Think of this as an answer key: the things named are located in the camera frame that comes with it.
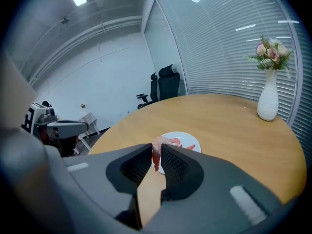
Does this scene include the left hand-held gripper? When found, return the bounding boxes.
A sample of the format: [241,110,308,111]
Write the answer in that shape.
[20,101,89,141]

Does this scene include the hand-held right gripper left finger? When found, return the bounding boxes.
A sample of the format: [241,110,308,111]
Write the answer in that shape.
[62,143,154,230]

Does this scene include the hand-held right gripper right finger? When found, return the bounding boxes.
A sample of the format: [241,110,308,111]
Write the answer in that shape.
[143,144,293,234]

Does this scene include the white round coaster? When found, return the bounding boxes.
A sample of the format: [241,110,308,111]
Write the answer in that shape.
[151,131,202,175]

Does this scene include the white slatted chair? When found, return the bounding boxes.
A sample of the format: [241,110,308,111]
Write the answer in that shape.
[77,112,100,153]

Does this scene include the black office chair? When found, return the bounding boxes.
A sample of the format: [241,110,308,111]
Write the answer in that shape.
[158,64,181,101]
[136,72,160,110]

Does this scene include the white ceiling pipes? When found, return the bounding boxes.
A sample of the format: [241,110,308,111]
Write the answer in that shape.
[24,16,143,82]

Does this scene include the white ribbed vase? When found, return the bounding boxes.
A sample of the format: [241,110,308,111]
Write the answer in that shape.
[257,68,279,121]

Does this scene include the white window blinds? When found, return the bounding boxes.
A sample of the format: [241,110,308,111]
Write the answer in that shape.
[156,0,312,160]

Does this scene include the pink flower bouquet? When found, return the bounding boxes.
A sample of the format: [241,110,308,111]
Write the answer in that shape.
[244,34,293,79]

